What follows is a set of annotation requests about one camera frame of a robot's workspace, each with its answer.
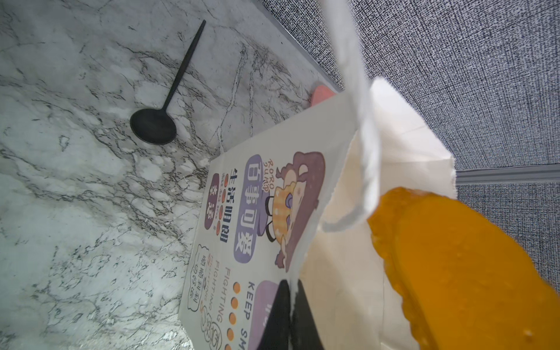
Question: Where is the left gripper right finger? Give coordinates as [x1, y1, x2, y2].
[291, 280, 325, 350]

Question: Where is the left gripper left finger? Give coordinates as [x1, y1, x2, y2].
[258, 280, 292, 350]

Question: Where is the white printed paper bag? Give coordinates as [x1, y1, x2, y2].
[179, 1, 456, 349]

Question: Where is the long yellow baguette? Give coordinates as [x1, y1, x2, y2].
[368, 188, 559, 349]

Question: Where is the black spoon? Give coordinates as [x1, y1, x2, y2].
[129, 20, 207, 145]

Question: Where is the pink plastic tray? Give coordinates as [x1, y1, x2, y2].
[310, 85, 336, 107]

